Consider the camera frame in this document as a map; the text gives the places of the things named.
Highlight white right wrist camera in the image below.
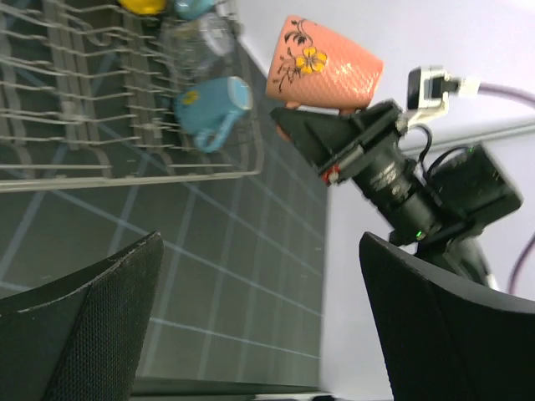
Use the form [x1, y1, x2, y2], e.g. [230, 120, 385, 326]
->
[396, 66, 481, 130]

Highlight yellow mug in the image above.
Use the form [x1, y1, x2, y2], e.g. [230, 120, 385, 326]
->
[118, 0, 167, 16]

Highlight aluminium frame post right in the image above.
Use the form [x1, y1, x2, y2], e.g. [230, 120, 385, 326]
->
[400, 117, 534, 155]

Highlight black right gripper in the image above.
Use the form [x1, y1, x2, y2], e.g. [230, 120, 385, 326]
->
[270, 102, 522, 246]

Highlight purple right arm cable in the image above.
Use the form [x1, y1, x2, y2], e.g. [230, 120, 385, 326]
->
[478, 82, 535, 296]

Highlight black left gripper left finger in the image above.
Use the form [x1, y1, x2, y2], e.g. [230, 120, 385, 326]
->
[1, 232, 164, 400]

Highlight black grid mat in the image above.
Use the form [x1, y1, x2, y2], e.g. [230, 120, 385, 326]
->
[1, 55, 327, 386]

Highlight pink mug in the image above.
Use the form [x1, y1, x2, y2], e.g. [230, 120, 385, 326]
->
[265, 15, 384, 113]

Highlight blue flower mug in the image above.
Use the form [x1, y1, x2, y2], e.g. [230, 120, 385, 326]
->
[173, 76, 253, 153]

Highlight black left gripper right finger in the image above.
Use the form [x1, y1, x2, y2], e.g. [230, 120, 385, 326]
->
[359, 232, 534, 400]

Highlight grey wire dish rack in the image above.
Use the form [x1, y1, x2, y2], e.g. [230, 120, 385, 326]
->
[1, 1, 264, 193]

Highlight clear glass cup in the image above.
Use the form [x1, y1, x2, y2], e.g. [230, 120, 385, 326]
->
[161, 12, 236, 79]

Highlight blue butterfly mug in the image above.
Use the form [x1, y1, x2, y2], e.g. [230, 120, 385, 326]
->
[173, 0, 215, 21]

